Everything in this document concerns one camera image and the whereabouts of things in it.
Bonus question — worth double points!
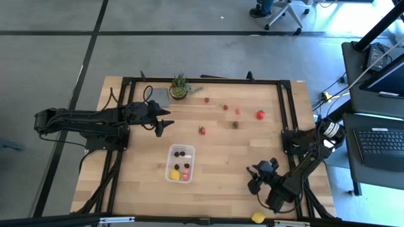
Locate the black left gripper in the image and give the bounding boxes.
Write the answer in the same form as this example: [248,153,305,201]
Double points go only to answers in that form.
[126,100,175,137]

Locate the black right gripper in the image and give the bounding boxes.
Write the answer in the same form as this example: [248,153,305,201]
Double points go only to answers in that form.
[246,158,285,195]

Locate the clear plastic tupperware container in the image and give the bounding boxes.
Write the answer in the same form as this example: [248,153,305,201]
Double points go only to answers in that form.
[165,144,196,184]

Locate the folded grey cloth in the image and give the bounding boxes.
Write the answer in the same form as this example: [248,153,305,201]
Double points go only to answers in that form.
[148,87,171,108]

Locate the potted green succulent plant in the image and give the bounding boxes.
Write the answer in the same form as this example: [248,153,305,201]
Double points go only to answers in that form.
[169,72,205,101]

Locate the black desk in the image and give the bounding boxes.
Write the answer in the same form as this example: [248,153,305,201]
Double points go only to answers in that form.
[342,40,404,119]
[343,112,404,196]

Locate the black computer keyboard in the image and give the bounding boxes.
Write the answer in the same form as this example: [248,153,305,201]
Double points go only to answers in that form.
[353,127,404,173]

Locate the person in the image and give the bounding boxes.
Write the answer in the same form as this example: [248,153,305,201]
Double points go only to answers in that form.
[249,0,274,19]

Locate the grey blue furniture leg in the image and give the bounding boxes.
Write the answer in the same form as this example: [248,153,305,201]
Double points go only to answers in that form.
[0,137,25,152]

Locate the thin white rod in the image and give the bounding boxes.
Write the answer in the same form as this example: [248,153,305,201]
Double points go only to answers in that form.
[347,39,404,91]

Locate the white office chair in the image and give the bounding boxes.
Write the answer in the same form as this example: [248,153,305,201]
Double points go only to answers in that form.
[264,0,312,36]

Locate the black computer monitor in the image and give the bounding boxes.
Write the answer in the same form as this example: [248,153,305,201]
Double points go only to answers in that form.
[359,53,404,98]

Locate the black power device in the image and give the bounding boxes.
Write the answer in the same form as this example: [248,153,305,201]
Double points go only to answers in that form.
[365,44,392,73]

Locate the black slanted pole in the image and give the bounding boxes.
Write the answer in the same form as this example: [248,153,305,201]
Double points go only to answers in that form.
[353,0,404,51]

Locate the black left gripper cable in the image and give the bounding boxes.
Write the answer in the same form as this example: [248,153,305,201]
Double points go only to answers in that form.
[143,85,155,103]

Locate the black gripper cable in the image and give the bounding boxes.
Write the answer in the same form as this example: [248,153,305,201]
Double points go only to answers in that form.
[143,85,155,103]
[257,192,300,214]

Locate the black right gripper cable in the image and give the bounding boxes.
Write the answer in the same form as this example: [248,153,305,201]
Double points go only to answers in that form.
[257,192,300,214]

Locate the silver metal bracket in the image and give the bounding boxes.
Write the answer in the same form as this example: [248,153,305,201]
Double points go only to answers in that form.
[273,219,312,227]
[98,216,136,225]

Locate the black aluminium table frame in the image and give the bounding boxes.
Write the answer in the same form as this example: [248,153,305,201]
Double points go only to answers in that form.
[71,71,337,221]

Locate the black floor cable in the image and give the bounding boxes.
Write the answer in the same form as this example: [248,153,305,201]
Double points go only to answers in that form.
[311,71,352,112]

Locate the thick black frame beam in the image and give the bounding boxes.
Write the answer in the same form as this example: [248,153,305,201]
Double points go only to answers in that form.
[0,212,404,227]

